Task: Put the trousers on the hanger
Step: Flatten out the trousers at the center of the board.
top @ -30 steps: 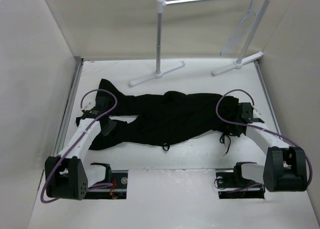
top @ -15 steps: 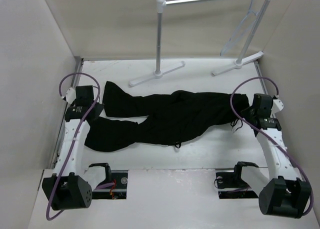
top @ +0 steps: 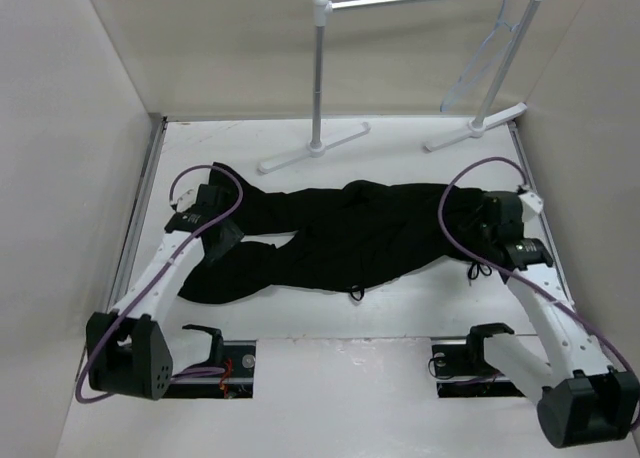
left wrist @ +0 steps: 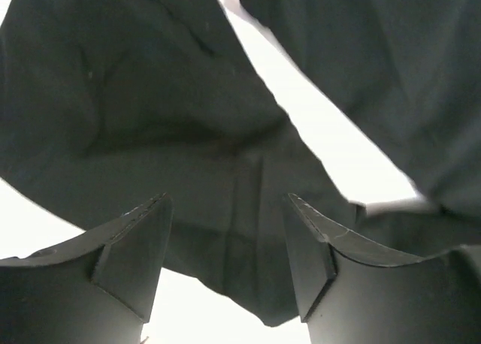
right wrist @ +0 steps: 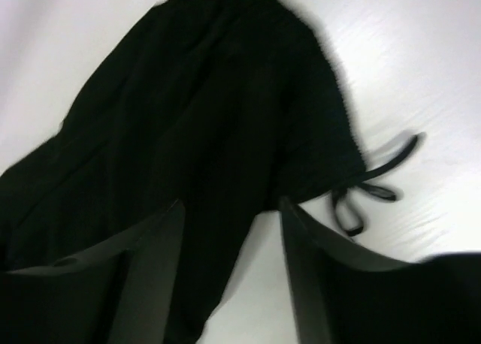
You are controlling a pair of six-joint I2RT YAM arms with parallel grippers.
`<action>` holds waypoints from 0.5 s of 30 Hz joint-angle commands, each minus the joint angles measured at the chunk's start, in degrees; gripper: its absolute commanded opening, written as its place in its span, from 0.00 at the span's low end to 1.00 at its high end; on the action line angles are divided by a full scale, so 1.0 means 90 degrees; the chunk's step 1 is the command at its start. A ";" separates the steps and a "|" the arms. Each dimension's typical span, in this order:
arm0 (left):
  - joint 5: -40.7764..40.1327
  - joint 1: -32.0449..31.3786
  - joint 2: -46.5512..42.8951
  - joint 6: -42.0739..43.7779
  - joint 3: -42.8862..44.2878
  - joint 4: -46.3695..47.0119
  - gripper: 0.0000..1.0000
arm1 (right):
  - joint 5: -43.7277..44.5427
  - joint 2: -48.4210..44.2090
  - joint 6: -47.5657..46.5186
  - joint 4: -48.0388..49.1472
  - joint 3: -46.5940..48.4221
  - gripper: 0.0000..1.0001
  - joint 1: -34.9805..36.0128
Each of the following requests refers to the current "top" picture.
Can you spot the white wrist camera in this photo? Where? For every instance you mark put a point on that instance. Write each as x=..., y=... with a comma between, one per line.
x=532, y=205
x=185, y=201

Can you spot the black trousers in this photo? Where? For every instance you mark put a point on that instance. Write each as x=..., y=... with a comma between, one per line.
x=341, y=240

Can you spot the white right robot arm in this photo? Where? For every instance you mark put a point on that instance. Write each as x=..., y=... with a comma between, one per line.
x=580, y=397

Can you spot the white metal clothes rack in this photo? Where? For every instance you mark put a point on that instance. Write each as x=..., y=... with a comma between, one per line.
x=400, y=57

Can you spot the left aluminium table rail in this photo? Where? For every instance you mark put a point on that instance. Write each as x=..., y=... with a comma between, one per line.
x=140, y=205

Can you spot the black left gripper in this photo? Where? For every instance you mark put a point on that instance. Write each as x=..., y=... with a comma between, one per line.
x=230, y=239

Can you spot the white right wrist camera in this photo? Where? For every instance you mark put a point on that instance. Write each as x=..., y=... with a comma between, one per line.
x=532, y=205

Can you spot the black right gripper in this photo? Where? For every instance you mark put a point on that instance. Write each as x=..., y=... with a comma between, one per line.
x=478, y=216

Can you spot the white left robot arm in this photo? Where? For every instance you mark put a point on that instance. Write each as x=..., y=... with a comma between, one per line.
x=130, y=349

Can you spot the light blue clothes hanger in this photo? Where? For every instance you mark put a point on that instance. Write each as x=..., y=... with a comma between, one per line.
x=485, y=57

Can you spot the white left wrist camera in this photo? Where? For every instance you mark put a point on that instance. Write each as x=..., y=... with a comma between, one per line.
x=185, y=201

